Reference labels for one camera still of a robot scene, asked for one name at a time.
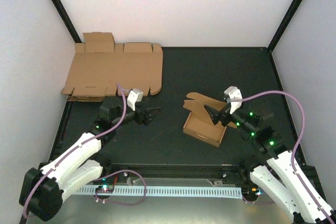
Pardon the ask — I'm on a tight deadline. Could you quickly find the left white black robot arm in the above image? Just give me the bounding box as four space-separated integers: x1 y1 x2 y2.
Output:
19 97 161 221

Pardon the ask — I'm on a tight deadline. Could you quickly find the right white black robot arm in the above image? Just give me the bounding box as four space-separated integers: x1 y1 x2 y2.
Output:
204 104 335 223

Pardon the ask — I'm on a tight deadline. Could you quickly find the purple cable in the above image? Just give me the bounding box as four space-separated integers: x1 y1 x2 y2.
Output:
228 90 336 222
22 82 148 221

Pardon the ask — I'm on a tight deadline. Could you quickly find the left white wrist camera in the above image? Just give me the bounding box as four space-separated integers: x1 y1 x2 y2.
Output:
127 89 143 111

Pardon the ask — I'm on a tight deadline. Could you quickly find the white slotted cable duct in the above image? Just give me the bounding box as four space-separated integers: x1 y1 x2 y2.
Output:
73 185 243 199

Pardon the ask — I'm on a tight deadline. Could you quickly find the black frame post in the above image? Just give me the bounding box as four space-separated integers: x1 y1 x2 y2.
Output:
267 0 303 53
51 0 82 43

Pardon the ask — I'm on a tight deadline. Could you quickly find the left black frame post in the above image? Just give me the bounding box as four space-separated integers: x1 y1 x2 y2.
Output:
51 0 82 43

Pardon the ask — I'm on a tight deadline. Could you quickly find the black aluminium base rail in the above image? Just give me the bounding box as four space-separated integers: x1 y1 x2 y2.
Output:
101 164 250 184

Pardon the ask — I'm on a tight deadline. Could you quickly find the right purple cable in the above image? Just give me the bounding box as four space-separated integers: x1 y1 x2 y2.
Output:
228 90 336 222

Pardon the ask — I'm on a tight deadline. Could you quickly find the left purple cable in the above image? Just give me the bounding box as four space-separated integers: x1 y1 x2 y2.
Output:
22 82 148 221

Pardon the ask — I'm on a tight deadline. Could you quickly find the brown cardboard box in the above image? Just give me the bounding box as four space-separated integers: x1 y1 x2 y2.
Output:
183 92 227 147

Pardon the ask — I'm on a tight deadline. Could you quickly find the right black frame post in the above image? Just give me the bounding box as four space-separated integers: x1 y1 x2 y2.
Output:
267 0 303 53

